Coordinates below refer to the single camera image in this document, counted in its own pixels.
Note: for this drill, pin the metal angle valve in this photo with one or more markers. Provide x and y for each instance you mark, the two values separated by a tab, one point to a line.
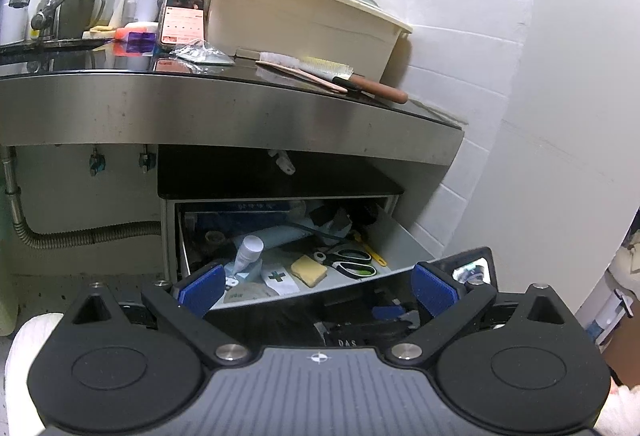
146	160
96	162

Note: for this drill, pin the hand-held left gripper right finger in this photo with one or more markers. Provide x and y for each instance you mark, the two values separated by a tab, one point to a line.
434	288

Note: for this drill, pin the yellow sponge block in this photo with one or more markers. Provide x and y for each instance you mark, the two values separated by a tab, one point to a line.
308	270

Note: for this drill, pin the white packet with green cross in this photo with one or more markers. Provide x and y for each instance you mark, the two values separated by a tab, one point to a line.
278	277

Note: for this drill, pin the crumpled clear plastic wrapper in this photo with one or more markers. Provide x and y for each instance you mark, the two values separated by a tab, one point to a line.
204	54

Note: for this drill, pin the small white dropper bottle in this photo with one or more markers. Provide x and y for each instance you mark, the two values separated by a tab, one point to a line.
131	3

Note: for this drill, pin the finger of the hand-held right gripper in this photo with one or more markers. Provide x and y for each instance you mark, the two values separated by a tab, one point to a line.
386	312

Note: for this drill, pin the yellow soap piece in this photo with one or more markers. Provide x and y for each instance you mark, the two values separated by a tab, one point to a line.
99	30

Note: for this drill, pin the cream cloth bundle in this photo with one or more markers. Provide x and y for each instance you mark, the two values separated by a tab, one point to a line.
627	261

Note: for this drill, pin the smartphone with lit screen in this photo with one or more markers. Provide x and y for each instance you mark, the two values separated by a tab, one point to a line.
182	20

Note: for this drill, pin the cream plastic basin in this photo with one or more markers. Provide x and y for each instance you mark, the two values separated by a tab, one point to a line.
300	23

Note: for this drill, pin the steel-edged sink counter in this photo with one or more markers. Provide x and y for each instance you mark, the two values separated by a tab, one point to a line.
200	106

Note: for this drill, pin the white and blue bottle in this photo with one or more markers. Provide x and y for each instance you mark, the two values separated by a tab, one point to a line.
610	311

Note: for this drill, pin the orange and purple packet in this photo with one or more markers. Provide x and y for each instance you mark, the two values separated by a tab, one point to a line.
134	41

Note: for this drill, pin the chrome faucet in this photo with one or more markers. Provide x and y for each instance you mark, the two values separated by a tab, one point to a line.
45	13

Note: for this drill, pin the dark green cup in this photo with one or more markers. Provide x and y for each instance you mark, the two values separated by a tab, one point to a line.
80	14

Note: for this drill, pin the white squeeze tube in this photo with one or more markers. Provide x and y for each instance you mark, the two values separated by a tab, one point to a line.
248	250

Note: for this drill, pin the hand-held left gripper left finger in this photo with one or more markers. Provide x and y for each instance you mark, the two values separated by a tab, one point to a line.
200	290

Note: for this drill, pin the grey drawer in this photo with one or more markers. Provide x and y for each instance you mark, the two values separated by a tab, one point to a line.
402	241

